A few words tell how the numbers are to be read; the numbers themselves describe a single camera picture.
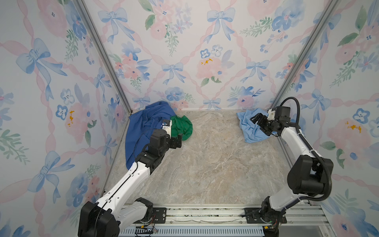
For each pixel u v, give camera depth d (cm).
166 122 66
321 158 45
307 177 46
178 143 72
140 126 106
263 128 80
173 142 70
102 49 84
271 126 75
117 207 41
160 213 75
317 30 76
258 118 81
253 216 73
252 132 100
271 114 81
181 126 106
